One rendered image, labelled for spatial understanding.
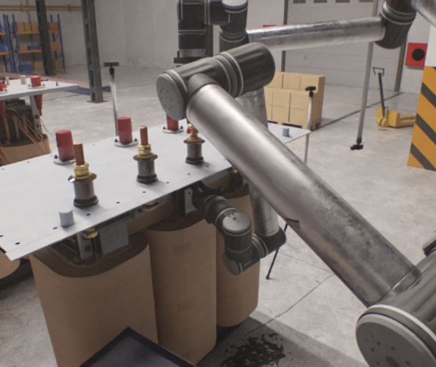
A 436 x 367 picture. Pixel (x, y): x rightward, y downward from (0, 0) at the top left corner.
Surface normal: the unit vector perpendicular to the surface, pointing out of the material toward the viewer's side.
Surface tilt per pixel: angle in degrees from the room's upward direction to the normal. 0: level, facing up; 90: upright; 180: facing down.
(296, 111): 90
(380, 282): 60
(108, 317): 90
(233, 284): 90
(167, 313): 90
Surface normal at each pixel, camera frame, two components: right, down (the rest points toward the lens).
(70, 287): -0.15, 0.37
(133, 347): 0.00, -0.92
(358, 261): -0.55, -0.11
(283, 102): -0.60, 0.30
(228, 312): 0.15, 0.37
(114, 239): 0.77, 0.24
